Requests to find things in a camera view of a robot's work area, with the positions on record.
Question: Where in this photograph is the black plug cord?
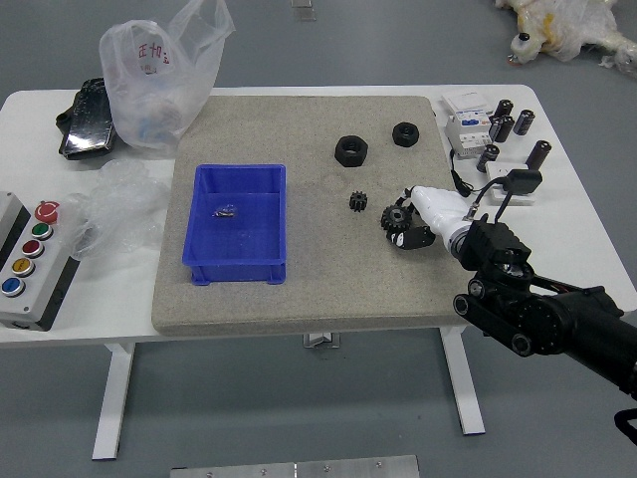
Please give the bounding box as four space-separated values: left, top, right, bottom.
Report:
448 147 475 199

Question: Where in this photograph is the large metal floor plate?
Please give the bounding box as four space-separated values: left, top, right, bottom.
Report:
169 453 421 478

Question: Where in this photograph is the small black nut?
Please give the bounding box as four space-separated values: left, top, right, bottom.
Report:
391 120 421 147

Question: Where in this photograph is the metal bracket under table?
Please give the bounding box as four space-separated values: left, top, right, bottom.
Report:
302 332 342 351

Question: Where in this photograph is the small metal floor plate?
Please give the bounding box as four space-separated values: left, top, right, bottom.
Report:
290 0 319 23

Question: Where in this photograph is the black plastic tray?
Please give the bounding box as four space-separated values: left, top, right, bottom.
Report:
55 78 120 161

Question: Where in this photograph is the white flat switch panel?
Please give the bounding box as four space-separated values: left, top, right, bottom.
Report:
441 91 495 117

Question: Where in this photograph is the plastic-wrapped plush toy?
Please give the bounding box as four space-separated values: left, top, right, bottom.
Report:
494 0 637 82

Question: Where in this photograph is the white wall socket plate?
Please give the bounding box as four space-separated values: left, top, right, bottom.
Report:
484 160 539 207

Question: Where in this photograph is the white plastic bag red print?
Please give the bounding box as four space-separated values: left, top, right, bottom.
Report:
98 0 236 161

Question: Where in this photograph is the black plug adapter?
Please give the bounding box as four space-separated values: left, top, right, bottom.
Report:
503 168 544 197

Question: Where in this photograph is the white table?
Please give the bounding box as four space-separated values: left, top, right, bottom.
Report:
0 84 637 462

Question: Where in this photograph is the grey push-button control box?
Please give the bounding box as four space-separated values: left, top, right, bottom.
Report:
0 190 83 333

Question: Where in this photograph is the grey-brown mat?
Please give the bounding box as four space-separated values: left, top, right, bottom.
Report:
150 95 467 337

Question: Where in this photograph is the big black hex nut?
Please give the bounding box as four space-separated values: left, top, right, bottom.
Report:
333 133 371 168

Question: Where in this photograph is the white circuit breaker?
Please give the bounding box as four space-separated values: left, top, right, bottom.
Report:
443 110 495 161

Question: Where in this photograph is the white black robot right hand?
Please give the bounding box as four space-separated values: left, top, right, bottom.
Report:
385 184 475 251

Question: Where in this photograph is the big black gear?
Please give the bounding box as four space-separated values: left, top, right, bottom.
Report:
380 204 411 232

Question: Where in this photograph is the blue plastic box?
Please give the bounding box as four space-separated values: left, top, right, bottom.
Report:
182 163 289 288

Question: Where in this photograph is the crumpled clear plastic wrap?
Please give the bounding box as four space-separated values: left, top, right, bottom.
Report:
66 158 173 261

